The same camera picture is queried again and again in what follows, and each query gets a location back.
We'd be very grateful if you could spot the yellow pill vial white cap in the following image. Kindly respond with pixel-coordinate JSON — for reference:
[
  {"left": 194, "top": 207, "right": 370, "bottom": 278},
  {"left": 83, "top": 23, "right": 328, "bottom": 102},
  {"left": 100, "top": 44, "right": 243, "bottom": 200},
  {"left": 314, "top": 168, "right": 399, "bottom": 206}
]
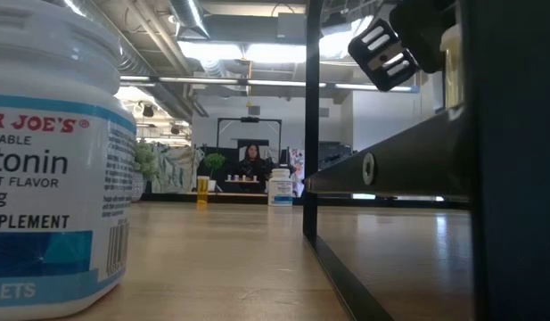
[{"left": 439, "top": 24, "right": 464, "bottom": 111}]

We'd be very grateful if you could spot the patterned blue-green cloth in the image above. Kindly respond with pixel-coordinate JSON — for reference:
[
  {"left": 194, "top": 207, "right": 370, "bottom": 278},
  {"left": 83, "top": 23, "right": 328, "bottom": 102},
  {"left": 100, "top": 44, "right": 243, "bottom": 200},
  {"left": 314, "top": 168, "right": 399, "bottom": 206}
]
[{"left": 152, "top": 143, "right": 206, "bottom": 194}]

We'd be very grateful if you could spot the black robot rig frame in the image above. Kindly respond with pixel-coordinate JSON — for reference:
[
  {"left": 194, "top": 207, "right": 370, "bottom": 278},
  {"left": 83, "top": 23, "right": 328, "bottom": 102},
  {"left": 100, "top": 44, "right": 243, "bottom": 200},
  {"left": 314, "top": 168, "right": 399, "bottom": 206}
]
[{"left": 216, "top": 116, "right": 283, "bottom": 155}]

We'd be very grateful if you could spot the small green plant white pot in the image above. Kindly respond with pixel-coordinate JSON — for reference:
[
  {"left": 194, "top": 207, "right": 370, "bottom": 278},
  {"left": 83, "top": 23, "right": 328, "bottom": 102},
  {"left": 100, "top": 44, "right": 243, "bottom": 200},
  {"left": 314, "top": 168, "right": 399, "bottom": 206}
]
[{"left": 202, "top": 152, "right": 227, "bottom": 193}]

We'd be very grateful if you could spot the black aluminium table frame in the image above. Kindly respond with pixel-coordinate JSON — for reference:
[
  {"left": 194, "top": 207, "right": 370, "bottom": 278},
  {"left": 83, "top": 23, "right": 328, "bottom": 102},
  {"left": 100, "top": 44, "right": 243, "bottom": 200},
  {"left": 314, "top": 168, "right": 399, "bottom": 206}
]
[{"left": 138, "top": 191, "right": 470, "bottom": 211}]

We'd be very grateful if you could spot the white supplement bottle blue label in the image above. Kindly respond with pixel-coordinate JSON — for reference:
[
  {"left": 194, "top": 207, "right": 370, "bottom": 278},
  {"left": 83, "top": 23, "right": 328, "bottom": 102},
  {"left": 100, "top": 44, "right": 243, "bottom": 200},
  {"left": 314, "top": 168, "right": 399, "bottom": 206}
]
[
  {"left": 267, "top": 168, "right": 294, "bottom": 208},
  {"left": 0, "top": 0, "right": 138, "bottom": 321}
]

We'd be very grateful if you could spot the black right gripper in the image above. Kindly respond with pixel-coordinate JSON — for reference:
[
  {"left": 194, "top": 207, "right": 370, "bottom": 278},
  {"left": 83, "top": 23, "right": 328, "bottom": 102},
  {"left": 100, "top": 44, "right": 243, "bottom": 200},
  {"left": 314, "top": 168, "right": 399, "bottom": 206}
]
[{"left": 348, "top": 0, "right": 456, "bottom": 93}]

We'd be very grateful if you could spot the orange pill vial white cap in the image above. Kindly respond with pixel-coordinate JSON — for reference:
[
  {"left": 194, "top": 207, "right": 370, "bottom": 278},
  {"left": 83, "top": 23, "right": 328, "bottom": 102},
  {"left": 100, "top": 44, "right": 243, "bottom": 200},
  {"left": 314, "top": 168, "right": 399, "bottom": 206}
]
[{"left": 196, "top": 175, "right": 210, "bottom": 209}]

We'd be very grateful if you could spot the silver ribbed ceiling duct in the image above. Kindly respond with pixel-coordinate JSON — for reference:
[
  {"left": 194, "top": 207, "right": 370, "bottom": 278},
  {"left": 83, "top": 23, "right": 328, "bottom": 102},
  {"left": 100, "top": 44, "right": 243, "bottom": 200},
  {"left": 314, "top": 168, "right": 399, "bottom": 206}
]
[{"left": 116, "top": 0, "right": 195, "bottom": 121}]

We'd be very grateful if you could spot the floral patterned cloth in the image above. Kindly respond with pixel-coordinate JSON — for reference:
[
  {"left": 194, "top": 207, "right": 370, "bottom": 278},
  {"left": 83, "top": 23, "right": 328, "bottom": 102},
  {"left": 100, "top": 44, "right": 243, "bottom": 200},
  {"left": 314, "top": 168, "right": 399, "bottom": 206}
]
[{"left": 290, "top": 148, "right": 306, "bottom": 197}]

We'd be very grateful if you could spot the green succulent in patterned pot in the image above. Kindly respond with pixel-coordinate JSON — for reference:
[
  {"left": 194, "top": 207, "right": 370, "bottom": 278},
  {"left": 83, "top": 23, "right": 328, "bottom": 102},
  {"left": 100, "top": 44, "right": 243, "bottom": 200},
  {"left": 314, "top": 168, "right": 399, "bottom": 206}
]
[{"left": 132, "top": 140, "right": 160, "bottom": 202}]

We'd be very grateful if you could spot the person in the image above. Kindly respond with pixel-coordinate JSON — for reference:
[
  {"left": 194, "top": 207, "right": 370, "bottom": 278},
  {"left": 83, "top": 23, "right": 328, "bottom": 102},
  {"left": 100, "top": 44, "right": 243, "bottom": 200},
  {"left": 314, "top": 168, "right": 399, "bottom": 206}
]
[{"left": 235, "top": 142, "right": 274, "bottom": 193}]

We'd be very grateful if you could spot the ceiling light strip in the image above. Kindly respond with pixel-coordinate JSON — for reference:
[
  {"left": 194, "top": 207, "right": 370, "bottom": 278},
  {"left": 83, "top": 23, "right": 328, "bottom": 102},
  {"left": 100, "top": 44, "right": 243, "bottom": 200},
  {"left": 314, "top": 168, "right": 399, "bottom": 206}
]
[{"left": 119, "top": 73, "right": 419, "bottom": 94}]

